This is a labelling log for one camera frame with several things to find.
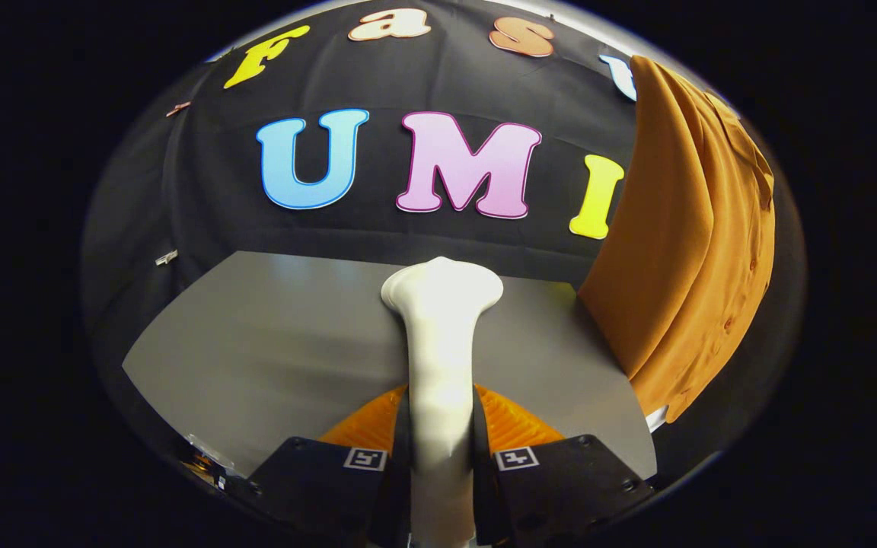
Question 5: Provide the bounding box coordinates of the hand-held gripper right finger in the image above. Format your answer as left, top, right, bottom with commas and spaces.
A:
471, 383, 656, 548

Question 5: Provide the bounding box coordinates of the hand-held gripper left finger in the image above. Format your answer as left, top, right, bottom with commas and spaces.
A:
244, 384, 413, 548

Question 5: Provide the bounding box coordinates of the white garment steamer head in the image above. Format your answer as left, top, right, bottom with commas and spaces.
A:
381, 256, 505, 548

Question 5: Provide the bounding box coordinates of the orange button shirt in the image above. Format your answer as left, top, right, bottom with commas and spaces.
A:
577, 55, 777, 424

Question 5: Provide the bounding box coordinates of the black backdrop cloth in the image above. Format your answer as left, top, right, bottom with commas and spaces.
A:
81, 0, 808, 488

